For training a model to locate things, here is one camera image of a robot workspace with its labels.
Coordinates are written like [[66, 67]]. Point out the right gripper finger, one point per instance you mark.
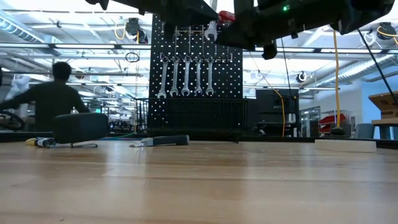
[[236, 35]]

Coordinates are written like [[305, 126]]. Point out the black round wheel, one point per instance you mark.
[[20, 123]]

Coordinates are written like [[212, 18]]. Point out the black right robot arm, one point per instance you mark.
[[357, 12]]

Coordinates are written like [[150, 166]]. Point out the white tape roll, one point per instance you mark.
[[345, 145]]

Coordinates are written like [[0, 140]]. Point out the yellow black tape measure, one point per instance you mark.
[[81, 127]]

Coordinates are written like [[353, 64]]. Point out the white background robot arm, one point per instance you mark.
[[18, 85]]

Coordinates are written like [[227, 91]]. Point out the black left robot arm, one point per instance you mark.
[[124, 3]]

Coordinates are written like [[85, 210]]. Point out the person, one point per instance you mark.
[[53, 99]]

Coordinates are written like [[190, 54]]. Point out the black aluminium frame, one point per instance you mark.
[[273, 139]]

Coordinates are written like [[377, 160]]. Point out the silver combination wrench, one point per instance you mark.
[[211, 31], [210, 74], [186, 74], [163, 74], [175, 74], [198, 74]]

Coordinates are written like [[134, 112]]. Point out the black grey utility knife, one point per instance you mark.
[[168, 140]]

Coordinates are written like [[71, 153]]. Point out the grey plastic bin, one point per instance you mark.
[[364, 131]]

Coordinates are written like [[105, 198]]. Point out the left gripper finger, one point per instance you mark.
[[206, 14]]

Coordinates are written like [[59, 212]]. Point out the black metal pegboard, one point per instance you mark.
[[230, 77]]

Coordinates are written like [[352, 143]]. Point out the red plastic bin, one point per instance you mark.
[[331, 119]]

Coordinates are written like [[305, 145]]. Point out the wooden workbench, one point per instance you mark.
[[385, 122]]

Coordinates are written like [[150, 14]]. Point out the cardboard box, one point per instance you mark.
[[384, 104]]

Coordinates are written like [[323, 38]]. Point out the black equipment cabinet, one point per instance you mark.
[[273, 109]]

